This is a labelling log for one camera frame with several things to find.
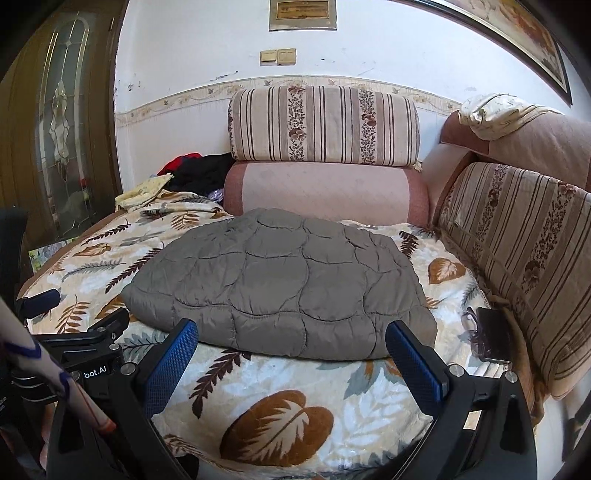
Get black phone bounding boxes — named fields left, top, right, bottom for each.
left=475, top=308, right=512, bottom=363

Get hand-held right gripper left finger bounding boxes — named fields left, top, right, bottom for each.
left=46, top=318, right=200, bottom=480

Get beige wall switch plate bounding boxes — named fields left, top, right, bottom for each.
left=259, top=47, right=297, bottom=64

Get colourful magazine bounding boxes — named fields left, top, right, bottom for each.
left=28, top=237, right=79, bottom=273

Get pink bolster cushion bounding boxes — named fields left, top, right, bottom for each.
left=223, top=161, right=430, bottom=224

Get short striped floral cushion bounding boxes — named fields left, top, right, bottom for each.
left=228, top=84, right=422, bottom=167

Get pink sofa cushion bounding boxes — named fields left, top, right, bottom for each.
left=422, top=108, right=591, bottom=195

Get black clothes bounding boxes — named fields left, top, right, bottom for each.
left=168, top=154, right=234, bottom=195

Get red cloth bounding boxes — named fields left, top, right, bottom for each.
left=157, top=155, right=201, bottom=176

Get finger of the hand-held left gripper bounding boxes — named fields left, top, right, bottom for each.
left=16, top=288, right=61, bottom=319
left=34, top=307, right=130, bottom=352

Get leaf print blanket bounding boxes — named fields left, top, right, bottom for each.
left=16, top=191, right=513, bottom=476

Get wooden door with glass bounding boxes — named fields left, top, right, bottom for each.
left=0, top=0, right=125, bottom=259

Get long striped floral cushion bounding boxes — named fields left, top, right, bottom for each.
left=434, top=161, right=591, bottom=400

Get framed wall plaque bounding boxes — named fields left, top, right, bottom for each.
left=269, top=0, right=337, bottom=32

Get black object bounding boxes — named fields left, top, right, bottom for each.
left=0, top=208, right=28, bottom=301

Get grey quilted hooded jacket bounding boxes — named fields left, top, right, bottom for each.
left=121, top=208, right=438, bottom=361

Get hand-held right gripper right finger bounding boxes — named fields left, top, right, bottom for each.
left=385, top=319, right=539, bottom=480

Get cream cloth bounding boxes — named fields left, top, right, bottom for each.
left=459, top=93, right=564, bottom=141

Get dark framed wall picture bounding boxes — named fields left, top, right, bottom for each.
left=429, top=0, right=573, bottom=106

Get pale yellow cloth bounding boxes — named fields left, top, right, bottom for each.
left=115, top=173, right=175, bottom=210

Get eyeglasses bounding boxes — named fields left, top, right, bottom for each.
left=464, top=307, right=485, bottom=356

